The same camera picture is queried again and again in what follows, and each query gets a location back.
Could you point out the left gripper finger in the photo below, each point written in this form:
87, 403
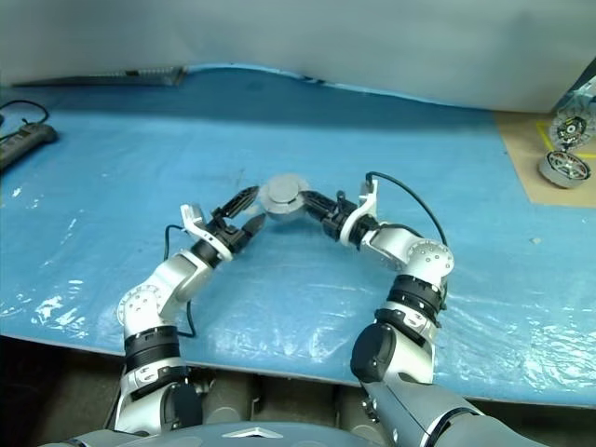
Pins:
253, 228
239, 200

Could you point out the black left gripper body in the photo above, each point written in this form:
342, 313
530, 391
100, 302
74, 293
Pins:
230, 235

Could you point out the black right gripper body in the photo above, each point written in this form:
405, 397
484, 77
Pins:
336, 216

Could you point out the grey motor housing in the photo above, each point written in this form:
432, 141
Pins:
281, 214

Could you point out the grey round motor lid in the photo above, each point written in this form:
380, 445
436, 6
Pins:
284, 186

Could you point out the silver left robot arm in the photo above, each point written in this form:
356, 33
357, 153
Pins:
149, 298

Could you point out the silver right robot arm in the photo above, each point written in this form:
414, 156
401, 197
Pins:
428, 258

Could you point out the open silver motor stator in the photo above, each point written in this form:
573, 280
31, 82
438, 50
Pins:
565, 170

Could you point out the round motor part with wiring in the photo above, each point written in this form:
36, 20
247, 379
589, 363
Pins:
570, 128

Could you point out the grey metal bar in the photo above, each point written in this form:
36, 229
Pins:
139, 74

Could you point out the grey rounded block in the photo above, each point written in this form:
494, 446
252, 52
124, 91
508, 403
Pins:
228, 400
351, 410

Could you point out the brown cardboard sheet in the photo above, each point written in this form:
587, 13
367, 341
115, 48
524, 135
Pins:
526, 153

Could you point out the grey robot torso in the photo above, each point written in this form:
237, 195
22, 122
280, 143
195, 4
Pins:
233, 435

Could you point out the black power strip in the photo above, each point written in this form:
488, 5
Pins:
28, 137

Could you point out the clear plastic wrap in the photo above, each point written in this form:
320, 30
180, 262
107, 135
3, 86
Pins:
584, 95

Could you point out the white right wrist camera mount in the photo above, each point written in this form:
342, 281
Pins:
368, 200

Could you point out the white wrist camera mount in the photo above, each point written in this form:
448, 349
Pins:
193, 219
368, 200

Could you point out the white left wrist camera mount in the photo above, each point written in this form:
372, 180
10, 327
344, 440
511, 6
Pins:
193, 219

